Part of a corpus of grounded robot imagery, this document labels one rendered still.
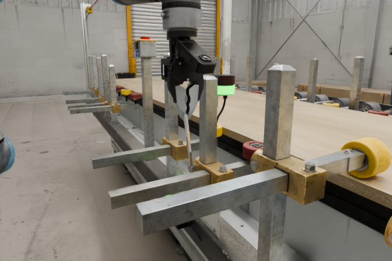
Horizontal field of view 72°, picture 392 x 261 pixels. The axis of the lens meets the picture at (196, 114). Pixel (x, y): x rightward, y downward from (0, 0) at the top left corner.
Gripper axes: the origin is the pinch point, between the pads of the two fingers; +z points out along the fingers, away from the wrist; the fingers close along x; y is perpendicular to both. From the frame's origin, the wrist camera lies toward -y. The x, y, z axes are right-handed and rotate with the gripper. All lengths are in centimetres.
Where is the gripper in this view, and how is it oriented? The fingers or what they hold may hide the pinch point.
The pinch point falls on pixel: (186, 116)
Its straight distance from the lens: 65.4
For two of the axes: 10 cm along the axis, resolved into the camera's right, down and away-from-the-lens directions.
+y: -4.7, -1.8, 8.6
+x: -8.8, 1.0, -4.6
